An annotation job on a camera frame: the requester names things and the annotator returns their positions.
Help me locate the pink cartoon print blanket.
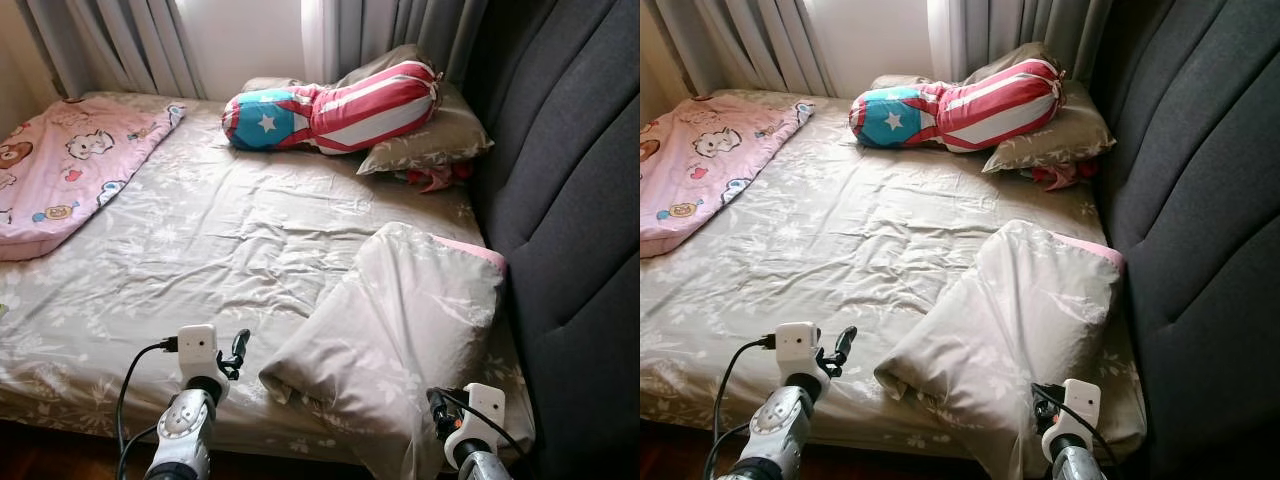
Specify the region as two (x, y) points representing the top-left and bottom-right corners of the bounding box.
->
(0, 97), (186, 261)
(640, 97), (814, 259)

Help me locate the dark grey upholstered headboard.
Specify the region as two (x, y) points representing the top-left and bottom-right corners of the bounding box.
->
(1090, 0), (1280, 480)
(465, 0), (641, 480)

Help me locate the grey pleated curtain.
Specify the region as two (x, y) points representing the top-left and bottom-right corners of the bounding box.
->
(927, 0), (1116, 86)
(20, 0), (206, 101)
(300, 0), (491, 86)
(655, 0), (831, 98)

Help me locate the bed with beige floral sheet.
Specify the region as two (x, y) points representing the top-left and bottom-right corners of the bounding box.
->
(0, 90), (536, 471)
(640, 88), (1146, 466)

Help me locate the red white blue star bolster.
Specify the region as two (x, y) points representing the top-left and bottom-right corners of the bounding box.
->
(850, 58), (1067, 153)
(222, 60), (443, 154)

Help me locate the large beige pillow pink edge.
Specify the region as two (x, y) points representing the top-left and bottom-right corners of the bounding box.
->
(874, 219), (1124, 480)
(258, 222), (508, 480)

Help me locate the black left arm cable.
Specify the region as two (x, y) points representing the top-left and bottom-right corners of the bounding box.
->
(705, 335), (779, 480)
(115, 338), (181, 480)

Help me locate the red crumpled cloth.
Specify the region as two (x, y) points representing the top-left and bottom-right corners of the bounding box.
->
(1028, 162), (1099, 191)
(395, 163), (473, 193)

